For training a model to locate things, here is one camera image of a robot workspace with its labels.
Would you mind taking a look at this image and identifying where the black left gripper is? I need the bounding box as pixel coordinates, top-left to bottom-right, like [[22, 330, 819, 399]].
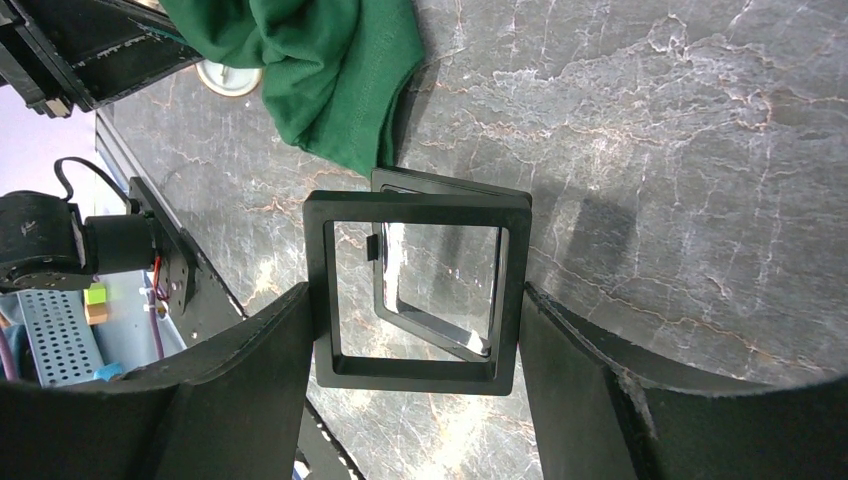
[[1, 0, 201, 118]]

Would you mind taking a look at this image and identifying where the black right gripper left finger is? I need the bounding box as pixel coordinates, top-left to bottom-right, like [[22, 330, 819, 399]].
[[1, 282, 313, 479]]

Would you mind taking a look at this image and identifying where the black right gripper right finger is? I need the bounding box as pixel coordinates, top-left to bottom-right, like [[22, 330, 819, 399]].
[[519, 285, 847, 479]]

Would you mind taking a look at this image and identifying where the black display frame box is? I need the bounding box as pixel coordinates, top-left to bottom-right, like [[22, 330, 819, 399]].
[[303, 167, 532, 396]]

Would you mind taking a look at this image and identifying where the green fabric garment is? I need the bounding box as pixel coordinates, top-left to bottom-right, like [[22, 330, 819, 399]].
[[162, 0, 425, 176]]

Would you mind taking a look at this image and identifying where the yellow sunflower brooch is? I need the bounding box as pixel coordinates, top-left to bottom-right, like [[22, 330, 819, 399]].
[[195, 60, 263, 98]]

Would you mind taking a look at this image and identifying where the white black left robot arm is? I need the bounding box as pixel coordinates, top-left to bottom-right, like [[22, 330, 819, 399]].
[[1, 1, 198, 313]]

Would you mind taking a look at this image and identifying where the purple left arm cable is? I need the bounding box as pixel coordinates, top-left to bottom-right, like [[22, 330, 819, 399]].
[[144, 284, 167, 362]]

